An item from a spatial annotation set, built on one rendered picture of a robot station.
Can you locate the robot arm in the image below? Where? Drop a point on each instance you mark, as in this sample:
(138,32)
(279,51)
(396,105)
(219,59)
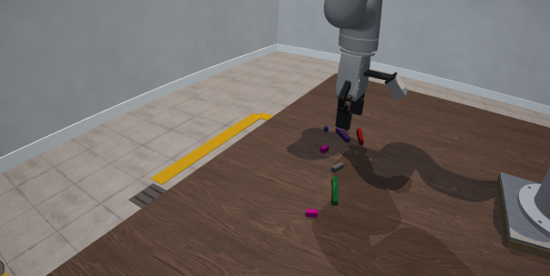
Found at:
(363,36)

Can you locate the grey rod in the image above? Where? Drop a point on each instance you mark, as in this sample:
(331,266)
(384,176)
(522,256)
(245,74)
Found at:
(337,167)

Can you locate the green rod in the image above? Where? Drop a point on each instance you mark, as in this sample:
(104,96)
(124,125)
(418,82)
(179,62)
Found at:
(335,197)

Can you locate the red rod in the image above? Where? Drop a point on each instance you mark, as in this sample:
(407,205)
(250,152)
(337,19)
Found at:
(360,136)

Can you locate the purple rod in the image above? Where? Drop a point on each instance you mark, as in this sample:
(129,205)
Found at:
(343,135)

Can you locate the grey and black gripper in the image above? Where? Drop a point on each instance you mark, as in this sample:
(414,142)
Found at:
(352,66)

